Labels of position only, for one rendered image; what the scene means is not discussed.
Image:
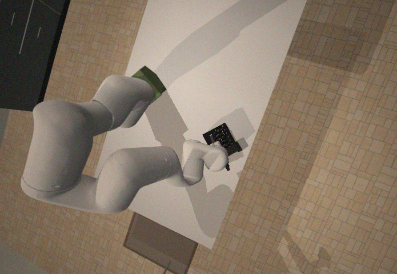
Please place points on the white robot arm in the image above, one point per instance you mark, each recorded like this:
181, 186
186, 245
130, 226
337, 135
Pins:
63, 139

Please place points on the black lighting desk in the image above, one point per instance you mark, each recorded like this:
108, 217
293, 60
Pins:
222, 134

